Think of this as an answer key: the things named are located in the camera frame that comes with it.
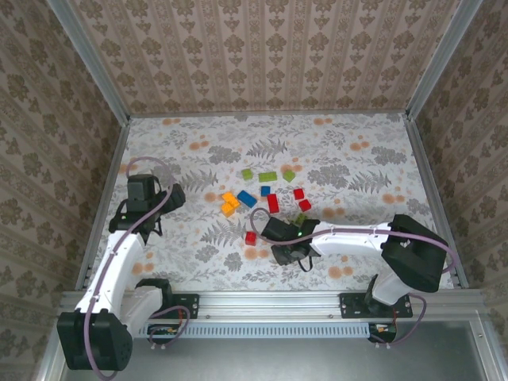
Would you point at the small orange lego brick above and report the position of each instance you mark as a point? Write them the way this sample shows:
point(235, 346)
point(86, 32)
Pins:
point(227, 211)

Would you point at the long blue lego brick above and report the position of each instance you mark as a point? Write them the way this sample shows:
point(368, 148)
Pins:
point(247, 198)

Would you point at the aluminium corner post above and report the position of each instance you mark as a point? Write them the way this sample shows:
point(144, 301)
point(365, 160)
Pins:
point(444, 59)
point(89, 63)

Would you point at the long green lego brick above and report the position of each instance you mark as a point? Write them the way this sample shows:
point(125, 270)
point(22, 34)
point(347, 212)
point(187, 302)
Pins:
point(300, 218)
point(268, 177)

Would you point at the grey metal sheet panel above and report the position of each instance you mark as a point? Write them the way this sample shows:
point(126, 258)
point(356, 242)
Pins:
point(278, 361)

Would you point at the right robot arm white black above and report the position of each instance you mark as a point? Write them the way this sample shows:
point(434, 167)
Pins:
point(349, 240)

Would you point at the small green lego brick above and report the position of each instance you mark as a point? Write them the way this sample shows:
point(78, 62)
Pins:
point(247, 174)
point(289, 175)

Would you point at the thin aluminium edge rail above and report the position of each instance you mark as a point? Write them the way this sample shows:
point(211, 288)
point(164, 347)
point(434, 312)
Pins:
point(270, 114)

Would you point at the floral patterned table mat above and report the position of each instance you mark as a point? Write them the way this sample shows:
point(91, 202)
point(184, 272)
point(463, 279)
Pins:
point(357, 158)

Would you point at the small red lego brick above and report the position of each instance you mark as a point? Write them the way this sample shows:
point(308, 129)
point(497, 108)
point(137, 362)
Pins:
point(305, 205)
point(298, 193)
point(250, 238)

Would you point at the long red lego brick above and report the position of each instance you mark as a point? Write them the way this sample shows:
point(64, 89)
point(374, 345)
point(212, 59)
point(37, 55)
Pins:
point(273, 203)

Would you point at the wide aluminium base rail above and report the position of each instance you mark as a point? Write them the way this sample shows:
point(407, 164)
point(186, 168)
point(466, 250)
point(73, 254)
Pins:
point(270, 303)

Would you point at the small blue lego brick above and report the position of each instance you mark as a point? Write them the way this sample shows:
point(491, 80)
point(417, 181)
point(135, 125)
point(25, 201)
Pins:
point(265, 191)

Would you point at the aluminium frame bar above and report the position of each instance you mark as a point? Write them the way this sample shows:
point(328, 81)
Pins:
point(482, 349)
point(47, 363)

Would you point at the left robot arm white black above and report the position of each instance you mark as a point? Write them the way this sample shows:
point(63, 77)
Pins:
point(107, 270)

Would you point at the long orange lego brick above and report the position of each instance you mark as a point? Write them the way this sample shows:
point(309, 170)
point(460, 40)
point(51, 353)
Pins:
point(231, 199)

